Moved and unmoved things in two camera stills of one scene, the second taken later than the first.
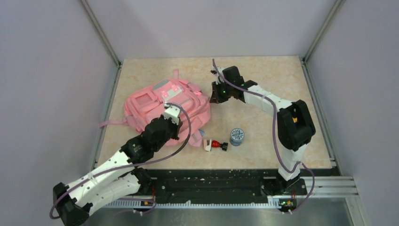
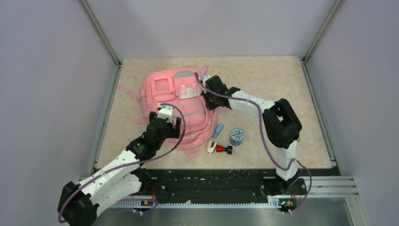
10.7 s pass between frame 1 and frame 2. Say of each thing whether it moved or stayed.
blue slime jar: stayed
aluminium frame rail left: stayed
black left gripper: stayed
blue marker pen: moved
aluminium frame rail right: stayed
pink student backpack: moved
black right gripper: moved
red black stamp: moved
